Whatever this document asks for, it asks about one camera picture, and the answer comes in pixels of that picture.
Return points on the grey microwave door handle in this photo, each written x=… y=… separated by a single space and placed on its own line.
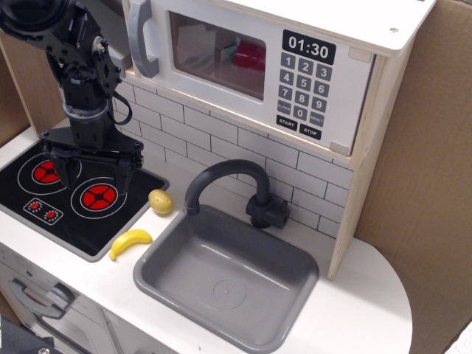
x=140 y=12

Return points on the yellow toy banana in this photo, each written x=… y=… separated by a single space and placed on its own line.
x=128 y=239

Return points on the white toy microwave door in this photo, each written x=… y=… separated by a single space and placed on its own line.
x=312 y=87

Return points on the brown cardboard panel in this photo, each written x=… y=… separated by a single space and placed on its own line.
x=418 y=208

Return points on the white toy oven door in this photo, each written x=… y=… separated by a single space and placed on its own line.
x=82 y=329

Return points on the wooden microwave cabinet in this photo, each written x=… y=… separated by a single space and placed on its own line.
x=325 y=190

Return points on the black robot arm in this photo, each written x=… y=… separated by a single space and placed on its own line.
x=78 y=56

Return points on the dark grey toy faucet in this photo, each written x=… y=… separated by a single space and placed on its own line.
x=262 y=207

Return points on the grey plastic sink basin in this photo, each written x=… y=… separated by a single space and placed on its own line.
x=238 y=282

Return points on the black toy stovetop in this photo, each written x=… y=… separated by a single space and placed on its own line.
x=85 y=219

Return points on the grey oven door handle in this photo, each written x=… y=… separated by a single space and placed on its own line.
x=52 y=304

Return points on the red toy item in microwave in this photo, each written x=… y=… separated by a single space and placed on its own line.
x=247 y=55

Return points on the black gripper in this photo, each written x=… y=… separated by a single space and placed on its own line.
x=92 y=135

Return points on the grey range hood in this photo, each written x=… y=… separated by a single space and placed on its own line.
x=120 y=53

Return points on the yellow toy potato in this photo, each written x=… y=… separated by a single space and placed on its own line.
x=160 y=201

